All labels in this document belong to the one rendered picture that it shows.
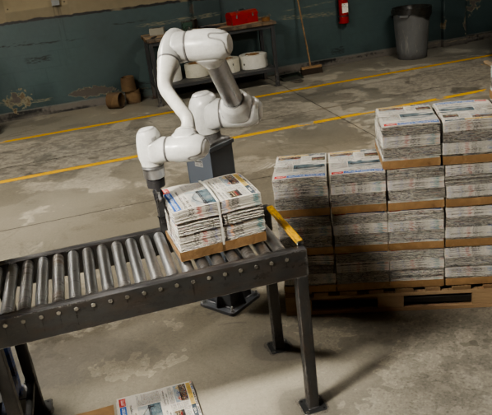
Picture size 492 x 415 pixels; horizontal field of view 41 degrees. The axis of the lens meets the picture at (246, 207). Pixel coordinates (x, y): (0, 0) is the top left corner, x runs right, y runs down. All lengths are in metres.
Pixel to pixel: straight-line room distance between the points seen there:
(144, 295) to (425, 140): 1.61
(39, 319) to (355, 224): 1.69
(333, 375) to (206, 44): 1.66
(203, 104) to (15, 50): 6.48
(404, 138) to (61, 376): 2.14
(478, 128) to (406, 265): 0.81
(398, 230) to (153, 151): 1.48
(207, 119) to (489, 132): 1.41
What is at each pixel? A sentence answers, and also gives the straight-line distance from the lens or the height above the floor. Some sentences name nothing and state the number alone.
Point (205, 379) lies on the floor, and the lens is 3.35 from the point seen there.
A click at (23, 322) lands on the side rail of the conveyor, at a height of 0.77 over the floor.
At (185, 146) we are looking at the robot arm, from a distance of 2.55.
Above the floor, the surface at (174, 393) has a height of 0.01.
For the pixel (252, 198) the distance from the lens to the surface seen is 2.66.
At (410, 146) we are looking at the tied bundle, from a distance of 3.34.
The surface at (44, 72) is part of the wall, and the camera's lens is 9.72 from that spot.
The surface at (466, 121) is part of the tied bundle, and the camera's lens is 3.36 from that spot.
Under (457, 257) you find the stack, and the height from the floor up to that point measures 0.31.
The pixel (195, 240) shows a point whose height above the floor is 0.88.
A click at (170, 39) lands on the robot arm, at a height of 1.62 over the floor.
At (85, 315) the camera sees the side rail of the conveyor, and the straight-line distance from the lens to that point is 2.59.
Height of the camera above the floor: 1.99
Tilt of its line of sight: 22 degrees down
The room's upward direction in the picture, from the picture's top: 7 degrees counter-clockwise
